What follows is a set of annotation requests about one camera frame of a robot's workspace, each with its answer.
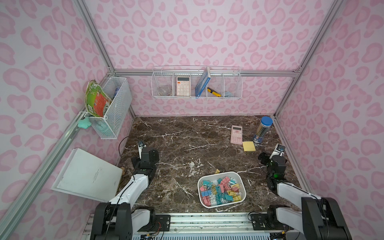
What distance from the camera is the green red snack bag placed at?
26.8 inches

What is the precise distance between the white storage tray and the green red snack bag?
63 cm

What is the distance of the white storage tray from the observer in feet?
2.56
